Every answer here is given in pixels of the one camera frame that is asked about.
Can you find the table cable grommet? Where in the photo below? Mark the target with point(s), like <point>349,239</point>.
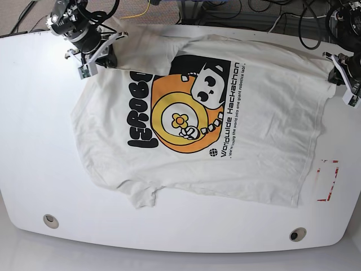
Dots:
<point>50,221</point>
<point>297,234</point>

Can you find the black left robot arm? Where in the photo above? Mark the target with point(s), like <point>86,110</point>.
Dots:
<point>343,26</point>

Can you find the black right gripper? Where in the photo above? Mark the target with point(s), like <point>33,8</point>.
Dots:
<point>88,40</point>

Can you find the white t-shirt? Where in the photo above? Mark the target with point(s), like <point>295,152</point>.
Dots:
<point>211,115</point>

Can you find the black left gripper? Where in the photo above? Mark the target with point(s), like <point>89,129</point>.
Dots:
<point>353,71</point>

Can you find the red tape rectangle marker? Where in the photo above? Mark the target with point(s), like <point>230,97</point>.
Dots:
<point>325,179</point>

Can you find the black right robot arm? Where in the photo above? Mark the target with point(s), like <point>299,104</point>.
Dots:
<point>73,15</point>

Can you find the right table cable grommet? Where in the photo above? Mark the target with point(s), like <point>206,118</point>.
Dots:
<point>297,234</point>

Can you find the left table cable grommet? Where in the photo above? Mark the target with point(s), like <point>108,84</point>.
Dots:
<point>50,221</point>

